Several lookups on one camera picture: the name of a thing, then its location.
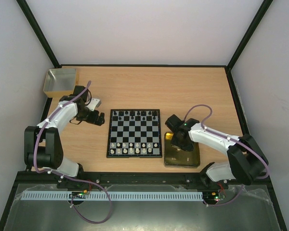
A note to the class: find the gold metal tin tray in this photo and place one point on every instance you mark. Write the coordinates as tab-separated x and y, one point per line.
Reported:
174	157

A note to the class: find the black and white chessboard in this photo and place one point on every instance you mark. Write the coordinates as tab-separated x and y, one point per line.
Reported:
134	133

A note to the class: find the gold metal tin lid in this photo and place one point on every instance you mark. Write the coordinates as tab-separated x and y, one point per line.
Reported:
60	82

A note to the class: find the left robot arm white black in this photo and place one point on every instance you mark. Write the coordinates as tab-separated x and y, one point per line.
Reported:
42	144

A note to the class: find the black frame post right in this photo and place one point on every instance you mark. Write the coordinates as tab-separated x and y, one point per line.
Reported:
249	32

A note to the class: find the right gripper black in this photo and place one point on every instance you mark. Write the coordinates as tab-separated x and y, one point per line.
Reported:
181	142

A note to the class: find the grey slotted cable duct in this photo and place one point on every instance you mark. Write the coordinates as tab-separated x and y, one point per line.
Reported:
113	196

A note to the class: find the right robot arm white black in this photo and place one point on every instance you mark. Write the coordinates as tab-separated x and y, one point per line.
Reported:
246	161

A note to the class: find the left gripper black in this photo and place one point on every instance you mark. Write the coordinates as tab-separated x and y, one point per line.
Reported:
93	119

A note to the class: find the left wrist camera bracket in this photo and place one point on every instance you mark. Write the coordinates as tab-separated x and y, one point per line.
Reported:
94	103

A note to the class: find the black mounting rail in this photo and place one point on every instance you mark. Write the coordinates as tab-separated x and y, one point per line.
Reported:
187	180

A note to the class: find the black frame post left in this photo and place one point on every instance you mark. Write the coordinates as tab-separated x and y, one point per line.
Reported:
38	31

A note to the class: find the black frame post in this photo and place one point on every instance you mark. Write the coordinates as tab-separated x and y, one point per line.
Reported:
249	32
38	31

